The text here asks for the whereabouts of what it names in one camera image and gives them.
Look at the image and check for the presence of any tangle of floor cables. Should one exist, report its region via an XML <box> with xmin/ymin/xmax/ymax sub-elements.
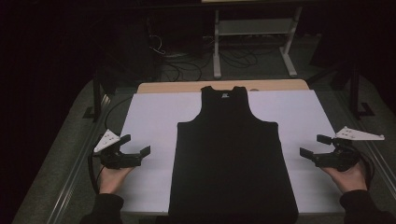
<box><xmin>148</xmin><ymin>33</ymin><xmax>260</xmax><ymax>82</ymax></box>

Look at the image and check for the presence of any person's right hand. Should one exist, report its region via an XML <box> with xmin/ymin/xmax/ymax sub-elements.
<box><xmin>321</xmin><ymin>161</ymin><xmax>369</xmax><ymax>194</ymax></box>

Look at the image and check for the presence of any white table mat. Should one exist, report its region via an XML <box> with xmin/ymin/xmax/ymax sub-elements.
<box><xmin>120</xmin><ymin>90</ymin><xmax>346</xmax><ymax>216</ymax></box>

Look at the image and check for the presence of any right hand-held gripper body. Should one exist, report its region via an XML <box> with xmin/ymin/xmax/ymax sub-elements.
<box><xmin>314</xmin><ymin>125</ymin><xmax>386</xmax><ymax>172</ymax></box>

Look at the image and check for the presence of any aluminium floor rail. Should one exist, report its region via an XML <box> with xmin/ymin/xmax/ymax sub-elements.
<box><xmin>335</xmin><ymin>90</ymin><xmax>396</xmax><ymax>200</ymax></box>
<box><xmin>46</xmin><ymin>92</ymin><xmax>112</xmax><ymax>224</ymax></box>

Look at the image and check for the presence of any white metal desk frame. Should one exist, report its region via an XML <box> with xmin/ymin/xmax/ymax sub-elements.
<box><xmin>212</xmin><ymin>6</ymin><xmax>304</xmax><ymax>79</ymax></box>

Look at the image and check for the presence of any person's left hand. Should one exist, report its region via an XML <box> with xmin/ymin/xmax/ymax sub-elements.
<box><xmin>98</xmin><ymin>166</ymin><xmax>134</xmax><ymax>195</ymax></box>

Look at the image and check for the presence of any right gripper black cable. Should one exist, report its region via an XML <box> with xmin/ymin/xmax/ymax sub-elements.
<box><xmin>358</xmin><ymin>151</ymin><xmax>375</xmax><ymax>190</ymax></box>

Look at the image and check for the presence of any black curved floor cable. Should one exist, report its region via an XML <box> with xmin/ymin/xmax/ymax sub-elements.
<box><xmin>104</xmin><ymin>96</ymin><xmax>134</xmax><ymax>132</ymax></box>

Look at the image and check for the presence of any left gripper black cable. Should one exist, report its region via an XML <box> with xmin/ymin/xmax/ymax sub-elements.
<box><xmin>88</xmin><ymin>148</ymin><xmax>106</xmax><ymax>194</ymax></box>

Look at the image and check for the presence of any black tank top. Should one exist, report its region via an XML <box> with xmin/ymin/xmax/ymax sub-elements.
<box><xmin>167</xmin><ymin>85</ymin><xmax>299</xmax><ymax>224</ymax></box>

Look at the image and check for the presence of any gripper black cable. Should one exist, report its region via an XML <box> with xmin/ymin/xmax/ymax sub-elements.
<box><xmin>88</xmin><ymin>148</ymin><xmax>106</xmax><ymax>194</ymax></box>
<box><xmin>358</xmin><ymin>151</ymin><xmax>375</xmax><ymax>190</ymax></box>

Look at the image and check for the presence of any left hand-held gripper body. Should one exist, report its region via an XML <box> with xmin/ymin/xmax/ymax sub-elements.
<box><xmin>92</xmin><ymin>129</ymin><xmax>143</xmax><ymax>171</ymax></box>

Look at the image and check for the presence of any black metal stand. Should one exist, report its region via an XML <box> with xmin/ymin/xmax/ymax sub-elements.
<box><xmin>311</xmin><ymin>60</ymin><xmax>376</xmax><ymax>120</ymax></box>
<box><xmin>82</xmin><ymin>69</ymin><xmax>118</xmax><ymax>122</ymax></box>

